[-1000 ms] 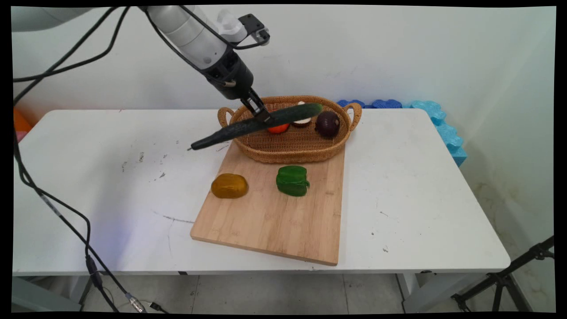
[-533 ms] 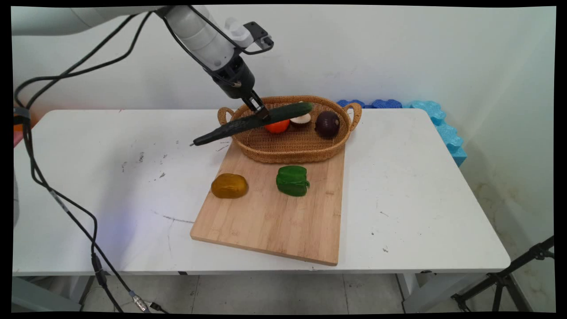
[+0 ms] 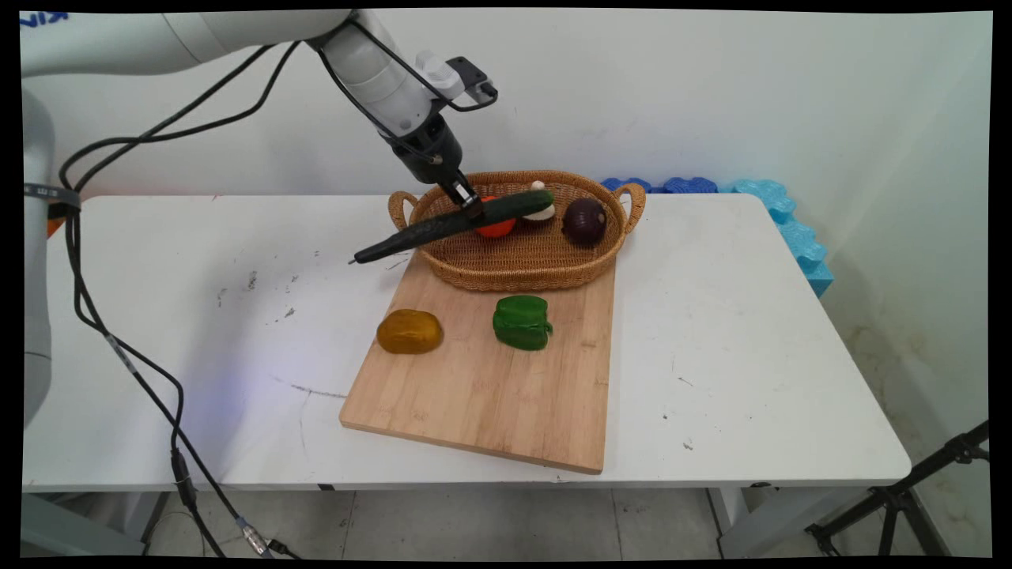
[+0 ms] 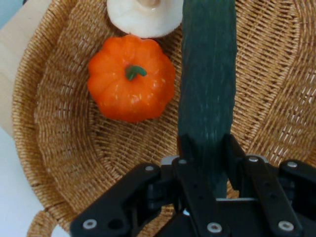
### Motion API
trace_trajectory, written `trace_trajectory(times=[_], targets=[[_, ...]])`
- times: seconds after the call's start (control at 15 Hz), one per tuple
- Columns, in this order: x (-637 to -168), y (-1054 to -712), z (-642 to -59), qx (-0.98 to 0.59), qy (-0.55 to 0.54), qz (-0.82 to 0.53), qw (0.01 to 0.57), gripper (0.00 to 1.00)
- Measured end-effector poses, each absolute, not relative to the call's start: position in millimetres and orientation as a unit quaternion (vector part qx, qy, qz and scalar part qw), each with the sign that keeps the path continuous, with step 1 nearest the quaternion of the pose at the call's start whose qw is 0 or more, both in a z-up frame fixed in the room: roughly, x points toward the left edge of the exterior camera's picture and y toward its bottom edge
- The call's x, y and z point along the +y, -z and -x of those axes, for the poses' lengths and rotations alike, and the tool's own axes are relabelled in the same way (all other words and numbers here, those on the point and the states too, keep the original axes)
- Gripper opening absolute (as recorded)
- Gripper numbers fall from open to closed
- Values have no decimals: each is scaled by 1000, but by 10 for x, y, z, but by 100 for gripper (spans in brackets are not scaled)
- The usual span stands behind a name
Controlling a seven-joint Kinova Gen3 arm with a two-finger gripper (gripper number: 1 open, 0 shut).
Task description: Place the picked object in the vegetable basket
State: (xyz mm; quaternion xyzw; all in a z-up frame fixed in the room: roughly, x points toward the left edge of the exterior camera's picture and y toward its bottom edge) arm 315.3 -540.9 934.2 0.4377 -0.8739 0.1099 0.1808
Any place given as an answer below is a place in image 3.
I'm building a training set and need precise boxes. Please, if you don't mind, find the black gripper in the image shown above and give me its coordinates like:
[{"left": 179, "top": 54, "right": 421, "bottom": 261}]
[{"left": 391, "top": 113, "right": 485, "bottom": 222}]

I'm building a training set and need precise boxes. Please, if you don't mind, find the dark green toy cucumber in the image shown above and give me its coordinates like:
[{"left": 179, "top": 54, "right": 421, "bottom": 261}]
[{"left": 348, "top": 189, "right": 557, "bottom": 266}]

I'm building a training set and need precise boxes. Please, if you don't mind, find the orange toy pumpkin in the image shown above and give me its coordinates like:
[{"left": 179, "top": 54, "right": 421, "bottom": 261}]
[{"left": 474, "top": 195, "right": 519, "bottom": 239}]

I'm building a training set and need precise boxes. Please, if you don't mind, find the woven wicker basket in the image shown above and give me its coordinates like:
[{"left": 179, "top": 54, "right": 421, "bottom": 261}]
[{"left": 388, "top": 170, "right": 648, "bottom": 292}]

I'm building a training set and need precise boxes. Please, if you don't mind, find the beige toy mushroom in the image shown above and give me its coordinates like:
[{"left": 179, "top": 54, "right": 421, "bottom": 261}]
[{"left": 520, "top": 180, "right": 557, "bottom": 223}]

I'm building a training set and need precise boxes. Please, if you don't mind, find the dark purple toy onion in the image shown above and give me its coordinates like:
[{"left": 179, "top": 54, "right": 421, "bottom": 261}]
[{"left": 561, "top": 197, "right": 609, "bottom": 245}]

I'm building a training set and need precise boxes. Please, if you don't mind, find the green toy bell pepper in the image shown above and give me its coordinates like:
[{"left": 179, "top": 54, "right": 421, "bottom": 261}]
[{"left": 492, "top": 295, "right": 554, "bottom": 351}]

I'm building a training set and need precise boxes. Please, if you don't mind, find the yellow brown toy potato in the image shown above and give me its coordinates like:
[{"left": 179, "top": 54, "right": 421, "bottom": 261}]
[{"left": 376, "top": 308, "right": 444, "bottom": 355}]

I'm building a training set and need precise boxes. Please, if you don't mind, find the wooden cutting board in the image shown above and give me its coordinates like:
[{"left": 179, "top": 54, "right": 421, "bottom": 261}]
[{"left": 339, "top": 251, "right": 617, "bottom": 476}]

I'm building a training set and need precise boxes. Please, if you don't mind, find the dark blue foam mat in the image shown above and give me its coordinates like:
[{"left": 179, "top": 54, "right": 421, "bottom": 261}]
[{"left": 599, "top": 176, "right": 719, "bottom": 195}]

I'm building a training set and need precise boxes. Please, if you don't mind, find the light blue foam mat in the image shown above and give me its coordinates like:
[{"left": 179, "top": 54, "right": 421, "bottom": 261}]
[{"left": 716, "top": 179, "right": 835, "bottom": 299}]

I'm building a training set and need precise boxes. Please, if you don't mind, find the white table leg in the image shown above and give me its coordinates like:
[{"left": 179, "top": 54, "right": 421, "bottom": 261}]
[{"left": 706, "top": 484, "right": 878, "bottom": 560}]

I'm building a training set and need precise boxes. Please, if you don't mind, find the grey box under table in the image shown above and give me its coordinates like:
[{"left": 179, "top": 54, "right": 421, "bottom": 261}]
[{"left": 22, "top": 492, "right": 145, "bottom": 557}]

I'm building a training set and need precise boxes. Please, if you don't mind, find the black tripod stand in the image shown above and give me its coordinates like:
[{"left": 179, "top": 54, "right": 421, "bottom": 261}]
[{"left": 804, "top": 420, "right": 991, "bottom": 558}]

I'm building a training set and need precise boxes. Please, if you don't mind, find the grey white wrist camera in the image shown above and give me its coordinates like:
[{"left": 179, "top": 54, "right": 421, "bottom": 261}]
[{"left": 414, "top": 51, "right": 500, "bottom": 109}]

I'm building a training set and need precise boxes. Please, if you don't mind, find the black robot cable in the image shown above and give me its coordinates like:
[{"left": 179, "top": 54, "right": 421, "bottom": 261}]
[{"left": 59, "top": 40, "right": 305, "bottom": 559}]

